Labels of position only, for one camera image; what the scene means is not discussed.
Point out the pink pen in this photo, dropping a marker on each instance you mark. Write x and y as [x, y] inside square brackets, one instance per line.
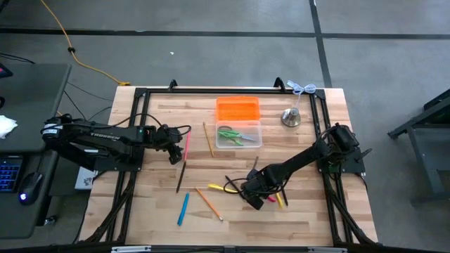
[271, 199]

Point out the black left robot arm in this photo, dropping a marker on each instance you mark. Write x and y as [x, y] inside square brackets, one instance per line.
[105, 137]

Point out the white printed box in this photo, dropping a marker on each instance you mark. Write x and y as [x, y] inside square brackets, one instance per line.
[84, 180]

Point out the silver metal bracket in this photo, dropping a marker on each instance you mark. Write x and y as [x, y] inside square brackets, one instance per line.
[130, 249]
[327, 250]

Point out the black side desk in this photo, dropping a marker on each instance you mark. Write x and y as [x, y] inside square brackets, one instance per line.
[21, 221]

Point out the black pen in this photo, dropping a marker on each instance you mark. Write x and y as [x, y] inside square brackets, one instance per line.
[230, 181]
[284, 198]
[181, 177]

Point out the black computer mouse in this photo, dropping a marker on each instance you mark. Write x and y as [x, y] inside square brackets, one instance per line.
[30, 188]

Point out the yellow highlighter pen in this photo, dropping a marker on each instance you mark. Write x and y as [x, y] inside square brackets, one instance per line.
[219, 187]

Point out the backlit keyboard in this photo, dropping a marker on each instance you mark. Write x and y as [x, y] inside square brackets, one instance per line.
[8, 174]

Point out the black device with pink light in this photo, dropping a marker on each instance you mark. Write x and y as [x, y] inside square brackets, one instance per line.
[4, 72]

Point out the black metal stand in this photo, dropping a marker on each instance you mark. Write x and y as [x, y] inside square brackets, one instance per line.
[423, 158]

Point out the yellow wooden pencil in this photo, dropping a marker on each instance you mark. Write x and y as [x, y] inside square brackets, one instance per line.
[208, 138]

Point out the dark grey pencil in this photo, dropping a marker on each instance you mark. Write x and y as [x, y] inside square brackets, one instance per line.
[256, 161]

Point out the clear plastic supply box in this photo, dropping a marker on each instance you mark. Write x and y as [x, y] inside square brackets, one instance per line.
[256, 144]

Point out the small metal caster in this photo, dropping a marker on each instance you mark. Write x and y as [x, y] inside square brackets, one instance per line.
[51, 220]

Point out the orange plastic box lid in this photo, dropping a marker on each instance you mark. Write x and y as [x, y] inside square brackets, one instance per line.
[238, 109]

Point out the slim yellow pen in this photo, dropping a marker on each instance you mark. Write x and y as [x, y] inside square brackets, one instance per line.
[280, 201]

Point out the blue pen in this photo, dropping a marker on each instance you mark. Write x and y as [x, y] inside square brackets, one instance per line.
[183, 209]

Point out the orange pencil with red eraser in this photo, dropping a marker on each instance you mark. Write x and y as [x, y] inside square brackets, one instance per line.
[209, 204]

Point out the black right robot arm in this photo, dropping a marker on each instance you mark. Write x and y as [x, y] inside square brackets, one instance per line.
[302, 160]

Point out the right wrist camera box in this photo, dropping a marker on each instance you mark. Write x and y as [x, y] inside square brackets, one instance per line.
[257, 204]

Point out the black frame hook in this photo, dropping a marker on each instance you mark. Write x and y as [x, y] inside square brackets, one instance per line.
[171, 82]
[278, 80]

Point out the white crumpled tissue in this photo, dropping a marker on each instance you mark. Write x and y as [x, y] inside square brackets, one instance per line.
[6, 126]

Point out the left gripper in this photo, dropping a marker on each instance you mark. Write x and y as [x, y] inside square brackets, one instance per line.
[168, 137]

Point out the pink pencil with blue cap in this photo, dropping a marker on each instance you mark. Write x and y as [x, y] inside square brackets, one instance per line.
[187, 147]

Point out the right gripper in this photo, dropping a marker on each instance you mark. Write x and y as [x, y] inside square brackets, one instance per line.
[258, 184]

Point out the green pen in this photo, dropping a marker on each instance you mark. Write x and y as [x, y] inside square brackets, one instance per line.
[233, 141]

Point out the dark grey desk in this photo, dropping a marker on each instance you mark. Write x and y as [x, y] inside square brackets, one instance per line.
[28, 98]

